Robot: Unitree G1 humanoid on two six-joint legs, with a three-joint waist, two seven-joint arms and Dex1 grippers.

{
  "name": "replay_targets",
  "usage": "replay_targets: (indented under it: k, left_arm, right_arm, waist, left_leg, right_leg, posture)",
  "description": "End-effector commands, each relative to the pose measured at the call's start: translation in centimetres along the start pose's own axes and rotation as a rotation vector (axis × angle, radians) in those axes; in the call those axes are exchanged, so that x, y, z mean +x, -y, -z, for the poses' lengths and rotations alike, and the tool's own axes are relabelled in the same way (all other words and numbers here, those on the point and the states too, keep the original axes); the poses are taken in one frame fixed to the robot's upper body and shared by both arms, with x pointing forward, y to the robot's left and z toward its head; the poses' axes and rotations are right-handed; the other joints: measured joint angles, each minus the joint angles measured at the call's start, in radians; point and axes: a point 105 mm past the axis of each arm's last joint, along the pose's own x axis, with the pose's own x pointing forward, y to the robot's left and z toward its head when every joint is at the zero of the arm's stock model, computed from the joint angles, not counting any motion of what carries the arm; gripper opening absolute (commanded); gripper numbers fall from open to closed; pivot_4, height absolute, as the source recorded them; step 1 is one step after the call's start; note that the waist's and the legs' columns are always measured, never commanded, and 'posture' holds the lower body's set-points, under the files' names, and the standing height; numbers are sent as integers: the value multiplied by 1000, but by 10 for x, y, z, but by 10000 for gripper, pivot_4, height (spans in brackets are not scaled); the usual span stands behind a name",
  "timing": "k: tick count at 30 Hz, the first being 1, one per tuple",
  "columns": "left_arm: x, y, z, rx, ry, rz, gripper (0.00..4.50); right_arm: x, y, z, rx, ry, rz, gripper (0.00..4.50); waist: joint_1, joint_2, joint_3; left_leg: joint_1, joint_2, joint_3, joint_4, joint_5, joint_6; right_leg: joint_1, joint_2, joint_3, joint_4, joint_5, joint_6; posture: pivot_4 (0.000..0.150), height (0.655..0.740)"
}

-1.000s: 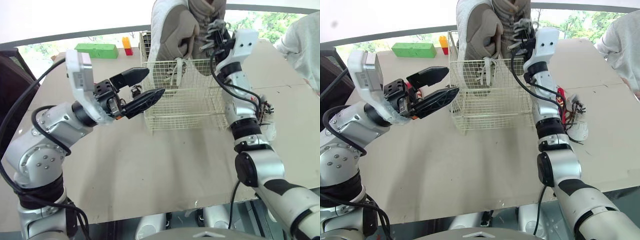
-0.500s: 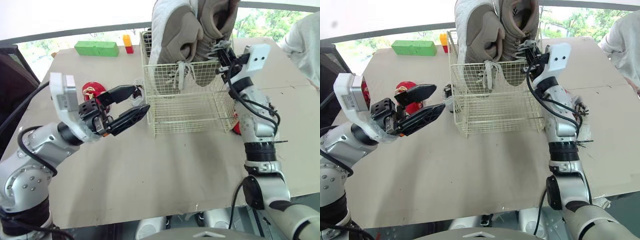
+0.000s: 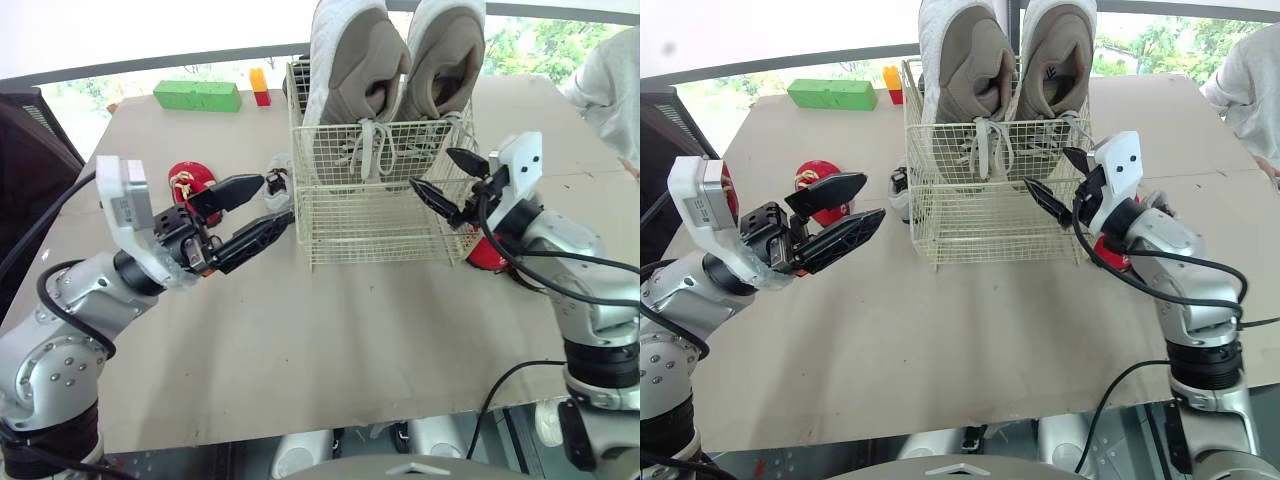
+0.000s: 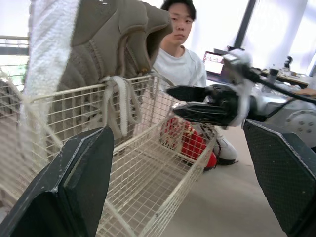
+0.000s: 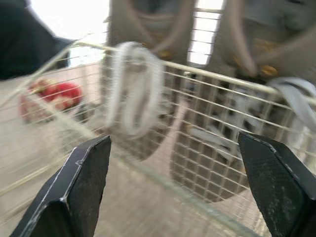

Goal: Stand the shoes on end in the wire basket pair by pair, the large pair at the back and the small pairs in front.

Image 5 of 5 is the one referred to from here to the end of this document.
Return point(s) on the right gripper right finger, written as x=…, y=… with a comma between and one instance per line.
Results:
x=274, y=187

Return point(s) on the large grey-brown sandal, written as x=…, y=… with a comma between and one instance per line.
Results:
x=128, y=27
x=284, y=37

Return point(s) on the small red shoe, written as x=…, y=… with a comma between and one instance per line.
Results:
x=61, y=92

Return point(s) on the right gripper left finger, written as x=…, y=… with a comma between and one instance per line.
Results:
x=81, y=187

